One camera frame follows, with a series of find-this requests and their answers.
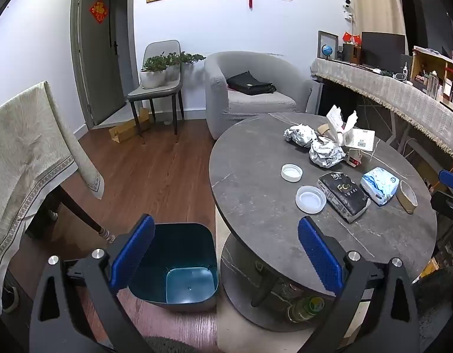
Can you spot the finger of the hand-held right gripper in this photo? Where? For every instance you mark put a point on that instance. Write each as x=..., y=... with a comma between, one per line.
x=450, y=178
x=447, y=206

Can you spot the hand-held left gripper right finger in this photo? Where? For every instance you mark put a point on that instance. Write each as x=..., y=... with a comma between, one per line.
x=318, y=255

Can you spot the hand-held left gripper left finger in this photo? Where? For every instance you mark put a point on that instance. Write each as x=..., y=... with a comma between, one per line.
x=132, y=253

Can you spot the teal trash bin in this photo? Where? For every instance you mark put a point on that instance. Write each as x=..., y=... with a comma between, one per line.
x=182, y=242

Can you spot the white plastic lid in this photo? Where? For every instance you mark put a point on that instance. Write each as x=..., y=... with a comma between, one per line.
x=292, y=172
x=311, y=198

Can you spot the black packet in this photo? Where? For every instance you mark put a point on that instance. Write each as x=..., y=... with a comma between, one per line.
x=344, y=196

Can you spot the blue white tissue packet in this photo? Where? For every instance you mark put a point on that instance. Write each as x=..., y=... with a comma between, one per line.
x=380, y=185

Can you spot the foil ball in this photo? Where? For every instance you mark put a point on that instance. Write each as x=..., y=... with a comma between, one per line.
x=325, y=153
x=299, y=135

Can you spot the yellow green bottle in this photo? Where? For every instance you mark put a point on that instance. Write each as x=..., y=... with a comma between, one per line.
x=307, y=307

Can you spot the dark wooden table leg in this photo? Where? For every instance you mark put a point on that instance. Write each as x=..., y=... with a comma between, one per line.
x=79, y=209

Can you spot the dark cloth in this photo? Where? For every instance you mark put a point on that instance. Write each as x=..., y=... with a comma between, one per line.
x=438, y=301

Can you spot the white paper box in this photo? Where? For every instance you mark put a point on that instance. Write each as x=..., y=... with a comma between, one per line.
x=360, y=139

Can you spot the red white small carton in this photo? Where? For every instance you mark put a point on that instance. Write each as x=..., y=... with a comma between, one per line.
x=354, y=158

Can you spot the round grey marble table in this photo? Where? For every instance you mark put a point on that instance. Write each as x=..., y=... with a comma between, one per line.
x=255, y=176

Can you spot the beige fringed counter cloth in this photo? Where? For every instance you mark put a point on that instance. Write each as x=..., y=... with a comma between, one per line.
x=395, y=93

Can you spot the wooden desk organizer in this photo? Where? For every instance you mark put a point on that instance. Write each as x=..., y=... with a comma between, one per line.
x=432, y=59

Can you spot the cream rug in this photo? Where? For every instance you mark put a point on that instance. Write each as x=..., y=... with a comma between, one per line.
x=226, y=338

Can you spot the flat cardboard box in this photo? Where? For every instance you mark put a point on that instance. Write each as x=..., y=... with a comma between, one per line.
x=129, y=128

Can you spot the small brown tape roll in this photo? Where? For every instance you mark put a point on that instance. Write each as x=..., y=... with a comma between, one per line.
x=322, y=129

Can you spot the torn white paper package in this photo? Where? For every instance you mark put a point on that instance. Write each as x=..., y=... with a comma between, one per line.
x=336, y=119

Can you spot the black monitor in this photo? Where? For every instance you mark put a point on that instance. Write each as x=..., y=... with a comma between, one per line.
x=382, y=49

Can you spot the beige patterned tablecloth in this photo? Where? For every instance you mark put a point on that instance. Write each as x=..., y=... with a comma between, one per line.
x=24, y=143

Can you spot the wooden speaker box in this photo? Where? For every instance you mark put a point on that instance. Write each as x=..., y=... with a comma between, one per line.
x=350, y=53

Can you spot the grey armchair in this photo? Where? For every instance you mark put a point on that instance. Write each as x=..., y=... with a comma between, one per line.
x=259, y=103

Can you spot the small red flags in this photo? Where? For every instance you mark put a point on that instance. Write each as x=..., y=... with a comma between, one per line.
x=350, y=38

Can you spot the small blue globe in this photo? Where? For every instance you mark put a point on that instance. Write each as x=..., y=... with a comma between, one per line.
x=326, y=49

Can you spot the black bag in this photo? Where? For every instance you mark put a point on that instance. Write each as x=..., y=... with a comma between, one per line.
x=250, y=84

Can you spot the potted green plant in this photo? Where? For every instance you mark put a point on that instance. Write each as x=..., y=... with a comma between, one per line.
x=152, y=69

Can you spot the grey door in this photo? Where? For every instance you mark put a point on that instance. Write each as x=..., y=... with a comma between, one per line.
x=97, y=62

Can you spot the grey chair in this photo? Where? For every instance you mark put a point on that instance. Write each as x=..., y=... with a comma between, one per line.
x=165, y=48

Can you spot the red door decoration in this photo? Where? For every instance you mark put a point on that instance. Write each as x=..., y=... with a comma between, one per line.
x=98, y=11

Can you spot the picture frame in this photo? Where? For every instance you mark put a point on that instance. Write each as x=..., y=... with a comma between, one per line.
x=331, y=38

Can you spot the white security camera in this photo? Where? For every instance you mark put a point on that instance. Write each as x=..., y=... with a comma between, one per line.
x=347, y=4

